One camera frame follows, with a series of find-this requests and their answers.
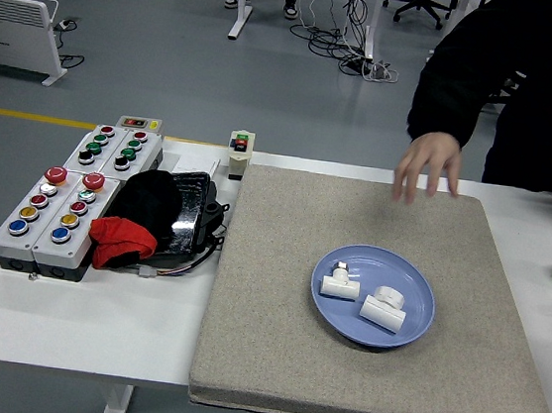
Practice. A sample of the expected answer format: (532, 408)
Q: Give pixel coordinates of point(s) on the person's right hand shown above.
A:
(431, 157)

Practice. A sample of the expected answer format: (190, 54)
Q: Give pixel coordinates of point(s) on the large white pipe tee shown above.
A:
(380, 315)

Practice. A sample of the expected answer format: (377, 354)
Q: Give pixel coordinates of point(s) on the blue plate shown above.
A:
(398, 275)

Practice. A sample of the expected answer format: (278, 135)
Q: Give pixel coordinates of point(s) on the white plug cluster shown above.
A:
(378, 72)

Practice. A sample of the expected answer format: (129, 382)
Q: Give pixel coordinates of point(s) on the black office chair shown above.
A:
(421, 4)

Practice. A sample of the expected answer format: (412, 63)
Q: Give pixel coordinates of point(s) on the white paper card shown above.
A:
(201, 165)

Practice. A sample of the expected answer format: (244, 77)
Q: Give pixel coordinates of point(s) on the grey-brown mat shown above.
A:
(288, 357)

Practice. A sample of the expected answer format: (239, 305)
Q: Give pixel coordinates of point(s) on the black glossy foot pedal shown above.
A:
(190, 216)

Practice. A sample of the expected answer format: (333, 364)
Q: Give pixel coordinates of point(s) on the black cloth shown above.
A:
(147, 202)

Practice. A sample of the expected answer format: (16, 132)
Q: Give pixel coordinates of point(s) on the four-button control box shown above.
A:
(94, 148)
(130, 152)

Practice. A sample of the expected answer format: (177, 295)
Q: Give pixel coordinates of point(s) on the red cloth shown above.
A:
(118, 238)

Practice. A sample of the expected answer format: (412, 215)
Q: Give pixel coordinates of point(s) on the five-button control box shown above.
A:
(77, 244)
(3, 240)

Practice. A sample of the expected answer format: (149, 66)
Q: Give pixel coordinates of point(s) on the white table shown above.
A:
(93, 325)

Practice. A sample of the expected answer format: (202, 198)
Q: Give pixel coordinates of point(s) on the grey power socket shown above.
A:
(66, 23)

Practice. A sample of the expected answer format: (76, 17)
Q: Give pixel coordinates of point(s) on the small metal screw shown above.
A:
(32, 277)

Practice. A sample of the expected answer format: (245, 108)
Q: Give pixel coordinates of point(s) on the white panel heater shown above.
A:
(16, 32)

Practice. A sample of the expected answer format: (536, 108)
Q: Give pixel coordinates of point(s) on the white green-red push switch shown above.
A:
(239, 160)

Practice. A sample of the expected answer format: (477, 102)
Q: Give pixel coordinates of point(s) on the white desk frame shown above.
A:
(240, 13)

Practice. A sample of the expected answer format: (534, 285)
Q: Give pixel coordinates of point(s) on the grey switch box yellow label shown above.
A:
(139, 123)

